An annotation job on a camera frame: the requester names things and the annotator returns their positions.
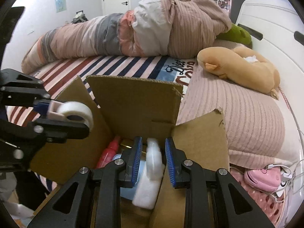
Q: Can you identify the tape roll with pink dispenser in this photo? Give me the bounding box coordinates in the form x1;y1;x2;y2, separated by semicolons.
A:
46;100;94;131

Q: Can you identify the light blue square device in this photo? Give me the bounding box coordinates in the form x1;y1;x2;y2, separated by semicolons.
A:
112;153;147;201

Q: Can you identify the pink red tube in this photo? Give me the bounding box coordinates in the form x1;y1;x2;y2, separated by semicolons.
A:
95;135;121;169

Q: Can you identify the white rectangular charger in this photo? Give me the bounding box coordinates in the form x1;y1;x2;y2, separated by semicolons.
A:
132;138;165;210

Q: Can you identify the brown cardboard box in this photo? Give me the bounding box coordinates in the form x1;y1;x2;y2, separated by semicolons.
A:
29;76;229;227

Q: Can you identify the gold rectangular bar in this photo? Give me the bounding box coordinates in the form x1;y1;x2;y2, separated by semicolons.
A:
120;144;146;154

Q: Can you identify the striped pink navy blanket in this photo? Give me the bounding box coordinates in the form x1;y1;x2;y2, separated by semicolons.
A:
30;56;195;184

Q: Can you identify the pink clamshell case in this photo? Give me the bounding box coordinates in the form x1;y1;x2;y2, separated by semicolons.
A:
244;167;281;192

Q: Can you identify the pink ribbed pillow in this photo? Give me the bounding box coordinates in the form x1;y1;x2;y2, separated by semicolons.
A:
177;59;301;169

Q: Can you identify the grey exercise machine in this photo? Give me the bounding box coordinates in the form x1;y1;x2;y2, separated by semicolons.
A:
71;10;88;24

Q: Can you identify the tan plush toy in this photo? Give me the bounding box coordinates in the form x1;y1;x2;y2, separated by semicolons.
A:
197;46;280;100

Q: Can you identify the rolled pink grey quilt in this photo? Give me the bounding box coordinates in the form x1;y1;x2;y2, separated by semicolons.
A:
21;0;232;74

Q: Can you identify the green plush toy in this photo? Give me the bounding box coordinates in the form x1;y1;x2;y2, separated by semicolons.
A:
216;24;252;45

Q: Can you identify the white bed headboard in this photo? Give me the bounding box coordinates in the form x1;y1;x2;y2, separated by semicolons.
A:
236;0;303;130

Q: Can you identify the blue wall poster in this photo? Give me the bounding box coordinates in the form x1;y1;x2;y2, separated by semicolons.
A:
55;0;67;13

